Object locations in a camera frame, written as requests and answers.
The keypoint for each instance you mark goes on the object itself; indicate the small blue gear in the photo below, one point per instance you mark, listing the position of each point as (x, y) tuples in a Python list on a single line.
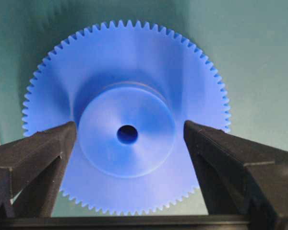
[(129, 88)]

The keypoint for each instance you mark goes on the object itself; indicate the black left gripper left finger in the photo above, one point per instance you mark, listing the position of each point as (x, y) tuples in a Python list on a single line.
[(31, 172)]

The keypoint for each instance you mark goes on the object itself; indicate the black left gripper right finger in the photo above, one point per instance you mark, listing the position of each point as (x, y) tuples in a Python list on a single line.
[(240, 176)]

